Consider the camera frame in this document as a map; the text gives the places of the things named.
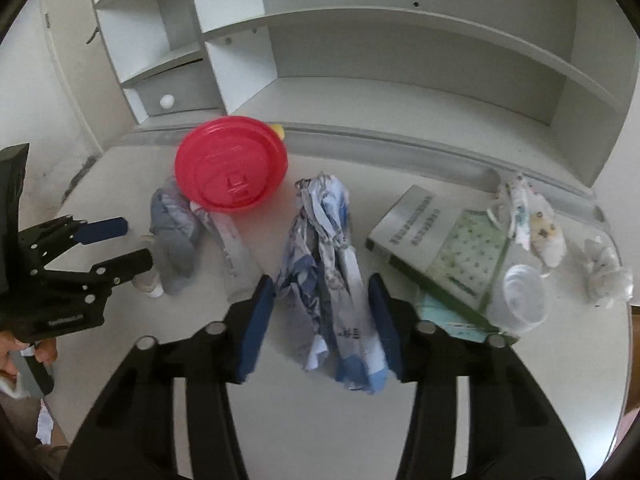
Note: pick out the pink cloth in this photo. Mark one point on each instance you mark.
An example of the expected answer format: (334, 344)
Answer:
(631, 425)

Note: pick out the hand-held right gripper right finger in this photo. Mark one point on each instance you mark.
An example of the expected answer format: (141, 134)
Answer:
(384, 330)

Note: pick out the red plastic lid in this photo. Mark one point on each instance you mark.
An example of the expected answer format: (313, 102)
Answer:
(230, 160)

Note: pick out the white desk shelf unit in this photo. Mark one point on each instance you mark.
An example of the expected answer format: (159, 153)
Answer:
(400, 60)

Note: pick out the grey crumpled face mask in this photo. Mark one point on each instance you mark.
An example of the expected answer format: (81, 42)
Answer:
(175, 240)

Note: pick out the blue white paper wrapper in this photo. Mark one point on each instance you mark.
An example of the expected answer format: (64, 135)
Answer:
(325, 270)

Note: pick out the green white cardboard box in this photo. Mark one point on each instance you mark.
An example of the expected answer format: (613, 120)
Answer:
(415, 220)

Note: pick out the crumpled clear plastic wrapper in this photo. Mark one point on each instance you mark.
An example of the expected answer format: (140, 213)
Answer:
(605, 270)

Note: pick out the patterned white face mask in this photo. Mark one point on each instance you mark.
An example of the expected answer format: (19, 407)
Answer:
(542, 235)

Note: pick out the clear plastic cup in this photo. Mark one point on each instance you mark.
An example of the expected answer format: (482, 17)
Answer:
(522, 300)

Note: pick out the person's left hand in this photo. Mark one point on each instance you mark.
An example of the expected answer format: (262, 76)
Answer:
(10, 355)

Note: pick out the light blue cigarette pack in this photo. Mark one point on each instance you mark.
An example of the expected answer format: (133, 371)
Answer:
(440, 312)

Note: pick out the white paper scrap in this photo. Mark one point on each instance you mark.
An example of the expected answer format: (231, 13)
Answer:
(45, 425)

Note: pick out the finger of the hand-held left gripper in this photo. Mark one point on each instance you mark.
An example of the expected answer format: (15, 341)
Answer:
(127, 262)
(102, 229)

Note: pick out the small yellow object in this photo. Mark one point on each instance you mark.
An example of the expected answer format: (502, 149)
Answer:
(278, 131)

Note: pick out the grey drawer with white knob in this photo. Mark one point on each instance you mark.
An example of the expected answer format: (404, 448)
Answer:
(190, 95)

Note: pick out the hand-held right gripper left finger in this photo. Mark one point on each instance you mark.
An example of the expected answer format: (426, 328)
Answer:
(255, 325)

